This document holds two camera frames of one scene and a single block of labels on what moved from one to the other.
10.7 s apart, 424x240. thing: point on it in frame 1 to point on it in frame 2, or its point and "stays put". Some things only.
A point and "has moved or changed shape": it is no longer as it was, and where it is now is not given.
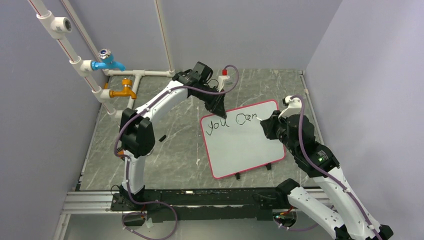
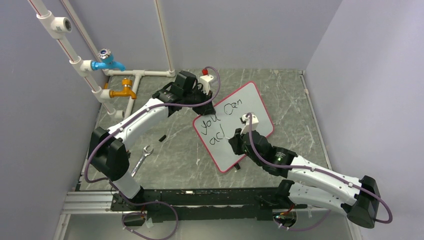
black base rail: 167,205 stays put
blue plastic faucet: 107,62 stays put
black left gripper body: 212,100 to 198,96
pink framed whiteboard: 239,142 has moved or changed shape
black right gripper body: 275,126 to 240,148
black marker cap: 162,138 stays put
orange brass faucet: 126,83 stays put
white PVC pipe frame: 55,26 stays put
